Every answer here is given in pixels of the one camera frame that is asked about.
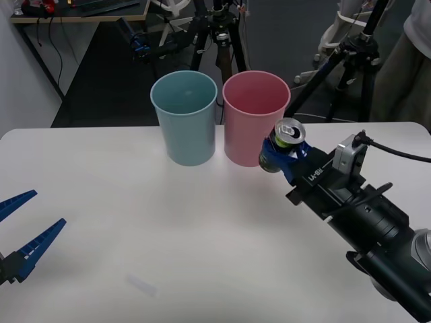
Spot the white swivel chair base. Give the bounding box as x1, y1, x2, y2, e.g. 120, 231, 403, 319
157, 0, 190, 48

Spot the black and green drink can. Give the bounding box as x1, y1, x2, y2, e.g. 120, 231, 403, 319
258, 117, 306, 174

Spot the pale blue plastic bin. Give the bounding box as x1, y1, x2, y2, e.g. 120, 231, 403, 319
150, 70, 218, 167

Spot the person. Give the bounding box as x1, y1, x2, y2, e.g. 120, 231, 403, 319
368, 0, 431, 133

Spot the black camera tripod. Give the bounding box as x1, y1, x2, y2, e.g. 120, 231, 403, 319
189, 0, 249, 85
285, 0, 388, 124

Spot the black desk with wooden edge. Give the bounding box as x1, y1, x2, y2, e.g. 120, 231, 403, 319
9, 0, 152, 99

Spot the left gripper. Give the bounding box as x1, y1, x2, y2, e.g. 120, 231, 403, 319
0, 189, 67, 287

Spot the white wheeled stand base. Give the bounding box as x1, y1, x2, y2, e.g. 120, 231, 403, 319
294, 0, 370, 85

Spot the black keyboard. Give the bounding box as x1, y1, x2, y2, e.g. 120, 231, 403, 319
79, 0, 141, 17

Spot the pink plastic bin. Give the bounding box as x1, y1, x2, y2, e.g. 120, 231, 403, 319
222, 70, 292, 168

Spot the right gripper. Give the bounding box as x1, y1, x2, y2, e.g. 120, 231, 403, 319
263, 136, 368, 222

